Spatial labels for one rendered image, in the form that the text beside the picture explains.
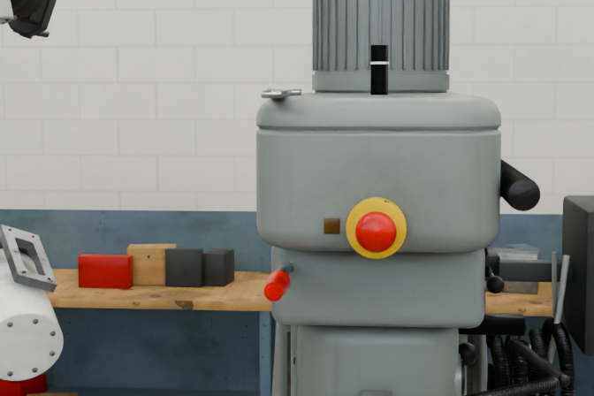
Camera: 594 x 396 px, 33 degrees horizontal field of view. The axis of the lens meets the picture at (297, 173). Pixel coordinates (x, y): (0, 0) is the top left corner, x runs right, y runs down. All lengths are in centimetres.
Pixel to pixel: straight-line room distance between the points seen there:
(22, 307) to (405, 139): 41
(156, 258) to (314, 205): 414
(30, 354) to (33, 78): 495
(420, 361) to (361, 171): 27
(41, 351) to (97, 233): 486
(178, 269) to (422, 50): 380
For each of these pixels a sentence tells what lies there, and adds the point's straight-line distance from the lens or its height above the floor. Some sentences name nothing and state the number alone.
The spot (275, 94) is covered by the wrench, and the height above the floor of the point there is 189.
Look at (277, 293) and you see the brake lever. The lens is 99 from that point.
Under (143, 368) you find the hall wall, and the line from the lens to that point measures 581.
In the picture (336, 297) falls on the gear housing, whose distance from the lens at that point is 113.
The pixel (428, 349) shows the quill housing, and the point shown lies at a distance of 119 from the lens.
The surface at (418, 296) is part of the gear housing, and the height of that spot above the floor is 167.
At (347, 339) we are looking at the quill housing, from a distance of 118.
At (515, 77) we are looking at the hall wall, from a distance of 547.
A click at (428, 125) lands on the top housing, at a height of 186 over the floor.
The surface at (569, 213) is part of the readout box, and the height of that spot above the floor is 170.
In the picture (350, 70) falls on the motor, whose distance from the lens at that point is 140.
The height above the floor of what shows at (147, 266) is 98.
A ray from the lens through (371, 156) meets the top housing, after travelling 101.
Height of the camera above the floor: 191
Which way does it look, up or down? 5 degrees down
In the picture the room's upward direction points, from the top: straight up
